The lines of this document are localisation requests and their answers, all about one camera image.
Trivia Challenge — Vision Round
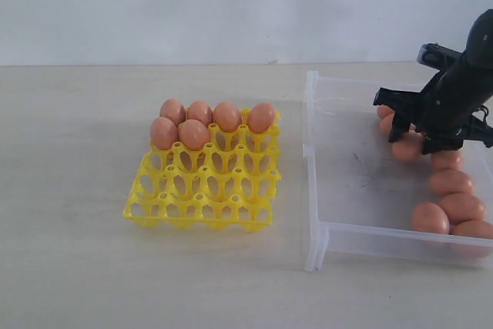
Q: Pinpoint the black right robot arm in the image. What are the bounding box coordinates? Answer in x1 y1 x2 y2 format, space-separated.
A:
373 9 492 155

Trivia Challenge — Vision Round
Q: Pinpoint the clear plastic bin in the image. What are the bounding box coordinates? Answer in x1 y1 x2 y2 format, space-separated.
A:
303 71 492 271

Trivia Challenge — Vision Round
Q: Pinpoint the brown egg packed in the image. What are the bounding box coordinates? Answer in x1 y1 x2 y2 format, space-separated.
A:
213 102 242 133
186 100 213 127
247 102 276 133
159 98 186 126

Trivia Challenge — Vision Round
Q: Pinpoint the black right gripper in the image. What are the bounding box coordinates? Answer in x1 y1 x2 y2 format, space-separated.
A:
373 74 492 155

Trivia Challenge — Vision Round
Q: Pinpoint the yellow plastic egg tray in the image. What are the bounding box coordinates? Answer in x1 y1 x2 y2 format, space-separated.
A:
123 109 281 232

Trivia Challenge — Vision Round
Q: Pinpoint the brown egg under gripper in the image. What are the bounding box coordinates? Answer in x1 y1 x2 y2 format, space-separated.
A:
391 131 424 162

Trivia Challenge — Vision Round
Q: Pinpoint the brown egg second row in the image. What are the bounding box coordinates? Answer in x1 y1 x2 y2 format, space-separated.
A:
438 193 487 224

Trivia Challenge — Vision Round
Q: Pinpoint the brown egg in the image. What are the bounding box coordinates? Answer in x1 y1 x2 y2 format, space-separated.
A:
391 131 424 162
178 119 210 151
149 117 179 150
430 150 464 171
451 220 493 239
377 105 394 119
411 202 450 234
429 169 475 196
379 113 394 136

